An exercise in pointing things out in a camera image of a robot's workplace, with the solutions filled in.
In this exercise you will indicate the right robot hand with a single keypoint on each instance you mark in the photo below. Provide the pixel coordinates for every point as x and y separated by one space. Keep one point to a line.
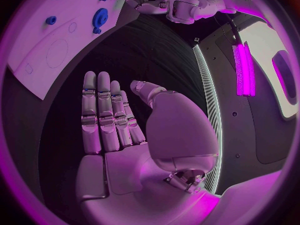
131 172

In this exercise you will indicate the white task board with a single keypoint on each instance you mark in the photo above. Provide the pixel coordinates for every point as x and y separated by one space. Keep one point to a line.
54 60

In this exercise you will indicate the glowing light bar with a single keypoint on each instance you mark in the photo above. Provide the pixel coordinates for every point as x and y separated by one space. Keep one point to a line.
243 69

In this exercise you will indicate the blue gear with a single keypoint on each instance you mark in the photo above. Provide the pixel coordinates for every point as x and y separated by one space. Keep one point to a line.
101 16

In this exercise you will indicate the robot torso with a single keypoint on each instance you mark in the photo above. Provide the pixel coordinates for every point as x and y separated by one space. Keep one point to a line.
234 135

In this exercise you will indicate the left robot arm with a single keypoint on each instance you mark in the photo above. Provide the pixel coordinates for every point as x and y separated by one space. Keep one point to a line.
211 3

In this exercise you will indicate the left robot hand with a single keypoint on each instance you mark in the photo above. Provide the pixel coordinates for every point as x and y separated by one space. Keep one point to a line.
150 1

